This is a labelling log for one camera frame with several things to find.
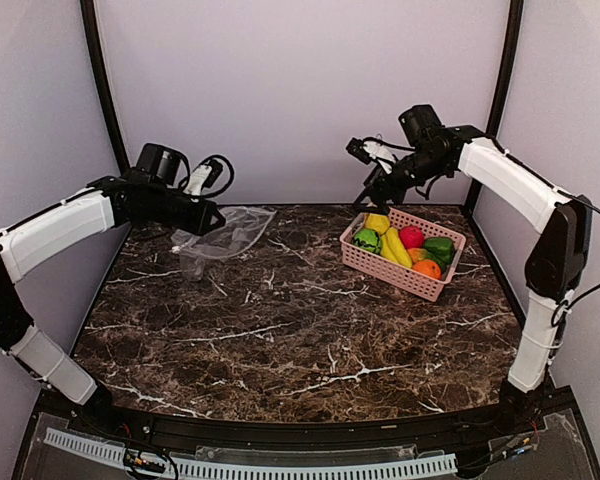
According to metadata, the red toy apple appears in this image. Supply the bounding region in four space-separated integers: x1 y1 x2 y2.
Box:
399 226 425 250

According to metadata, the yellow toy banana bunch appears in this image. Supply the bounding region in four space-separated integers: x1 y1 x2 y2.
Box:
381 227 413 269

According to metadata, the right black frame post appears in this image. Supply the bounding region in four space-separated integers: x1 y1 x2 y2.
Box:
462 0 525 206

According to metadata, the green toy watermelon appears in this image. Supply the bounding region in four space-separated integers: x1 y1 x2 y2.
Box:
352 228 382 255

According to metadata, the orange green toy mango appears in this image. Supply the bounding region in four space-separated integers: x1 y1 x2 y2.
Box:
407 248 447 273

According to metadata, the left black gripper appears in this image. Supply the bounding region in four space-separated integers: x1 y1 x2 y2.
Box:
146 185 226 235

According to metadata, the black front rail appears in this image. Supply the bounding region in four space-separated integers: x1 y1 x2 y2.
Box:
29 389 591 466

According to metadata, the pink plastic basket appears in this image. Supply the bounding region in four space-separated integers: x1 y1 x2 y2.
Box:
339 208 466 302

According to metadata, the left black frame post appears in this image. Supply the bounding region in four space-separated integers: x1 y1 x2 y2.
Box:
79 0 130 173

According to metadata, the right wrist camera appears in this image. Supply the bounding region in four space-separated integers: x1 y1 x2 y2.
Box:
345 138 397 174

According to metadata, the yellow toy pear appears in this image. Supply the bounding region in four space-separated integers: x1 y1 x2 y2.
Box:
364 213 391 236

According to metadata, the green toy pepper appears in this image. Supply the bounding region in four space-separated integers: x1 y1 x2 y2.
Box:
423 237 456 265

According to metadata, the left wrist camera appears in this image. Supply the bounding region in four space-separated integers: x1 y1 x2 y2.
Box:
180 154 235 200

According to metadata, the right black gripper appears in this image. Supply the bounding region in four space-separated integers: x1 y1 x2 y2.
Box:
351 146 448 214

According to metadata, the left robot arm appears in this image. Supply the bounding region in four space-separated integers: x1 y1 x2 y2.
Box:
0 143 235 436

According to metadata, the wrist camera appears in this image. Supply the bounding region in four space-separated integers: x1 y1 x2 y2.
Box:
345 138 397 174
180 154 235 200

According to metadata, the black frame post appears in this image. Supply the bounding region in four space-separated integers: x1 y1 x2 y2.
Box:
462 0 525 206
79 0 130 173

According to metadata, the orange toy orange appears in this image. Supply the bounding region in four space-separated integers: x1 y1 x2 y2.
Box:
411 259 442 280

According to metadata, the clear zip top bag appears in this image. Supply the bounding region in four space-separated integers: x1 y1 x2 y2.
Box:
171 206 276 281

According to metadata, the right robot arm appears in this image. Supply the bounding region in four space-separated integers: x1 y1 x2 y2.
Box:
346 104 600 434

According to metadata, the white slotted cable duct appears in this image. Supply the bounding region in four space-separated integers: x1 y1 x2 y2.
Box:
44 427 457 479

